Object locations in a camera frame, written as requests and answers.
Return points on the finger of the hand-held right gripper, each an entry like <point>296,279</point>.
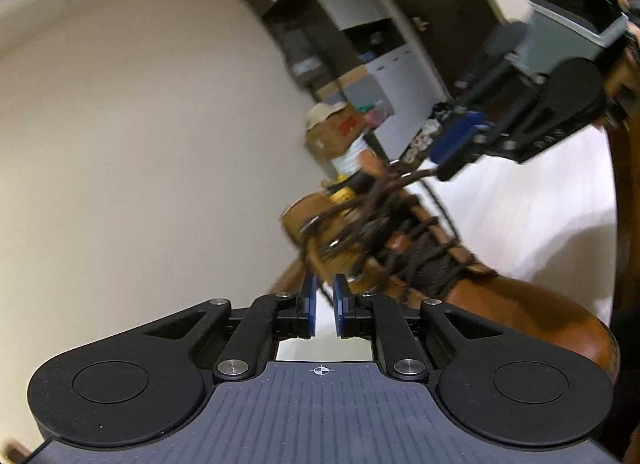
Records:
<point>480,87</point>
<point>460,137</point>

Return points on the dark brown door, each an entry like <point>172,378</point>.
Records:
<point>450,4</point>

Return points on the row of light shoes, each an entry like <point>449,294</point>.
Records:
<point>425,142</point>

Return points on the white plastic bucket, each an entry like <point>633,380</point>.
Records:
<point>352,159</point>

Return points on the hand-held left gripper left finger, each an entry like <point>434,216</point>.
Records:
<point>310,304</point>

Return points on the straw hat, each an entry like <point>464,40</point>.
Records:
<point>325,113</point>

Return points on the white and grey tall cabinet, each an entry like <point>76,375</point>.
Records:
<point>345,19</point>

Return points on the tan leather boot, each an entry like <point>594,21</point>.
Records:
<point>525,314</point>

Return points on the cardboard box with red print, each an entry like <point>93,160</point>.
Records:
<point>332,139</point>

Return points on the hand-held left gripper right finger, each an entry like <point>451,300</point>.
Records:
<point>340,305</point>

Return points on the person's right hand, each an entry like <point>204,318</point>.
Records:
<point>627,89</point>

